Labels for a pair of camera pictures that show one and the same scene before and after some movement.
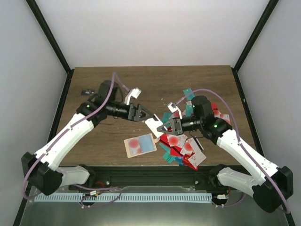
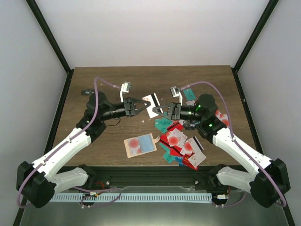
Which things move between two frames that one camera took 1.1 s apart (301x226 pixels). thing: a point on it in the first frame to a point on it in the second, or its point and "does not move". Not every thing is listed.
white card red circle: (176, 140) does not move
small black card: (88, 92) does not move
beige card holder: (140, 145) does not move
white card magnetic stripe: (153, 125) to (154, 102)
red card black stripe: (175, 151) does not move
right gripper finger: (169, 127) to (169, 115)
